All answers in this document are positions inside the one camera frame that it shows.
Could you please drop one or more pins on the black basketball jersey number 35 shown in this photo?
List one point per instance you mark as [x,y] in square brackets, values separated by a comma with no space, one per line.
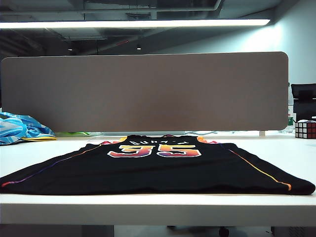
[158,172]

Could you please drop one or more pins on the brown desk divider panel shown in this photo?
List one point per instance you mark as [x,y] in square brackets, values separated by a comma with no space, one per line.
[148,93]

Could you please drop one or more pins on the green item behind divider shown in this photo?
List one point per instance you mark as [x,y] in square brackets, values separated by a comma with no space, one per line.
[74,133]

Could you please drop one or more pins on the long ceiling light strip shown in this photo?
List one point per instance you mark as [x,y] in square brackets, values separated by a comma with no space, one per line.
[123,24]

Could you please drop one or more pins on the yellow flat item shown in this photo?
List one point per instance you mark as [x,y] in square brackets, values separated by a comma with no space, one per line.
[39,138]

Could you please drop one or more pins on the clear water bottle green label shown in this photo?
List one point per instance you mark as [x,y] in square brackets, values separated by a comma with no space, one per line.
[290,116]

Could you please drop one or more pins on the blue plastic bag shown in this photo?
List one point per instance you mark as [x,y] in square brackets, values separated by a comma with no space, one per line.
[14,128]

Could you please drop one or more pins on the black office chair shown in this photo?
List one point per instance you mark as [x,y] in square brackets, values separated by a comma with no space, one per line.
[303,103]

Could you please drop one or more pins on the Rubik's cube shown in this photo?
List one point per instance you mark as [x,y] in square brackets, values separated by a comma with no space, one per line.
[304,129]

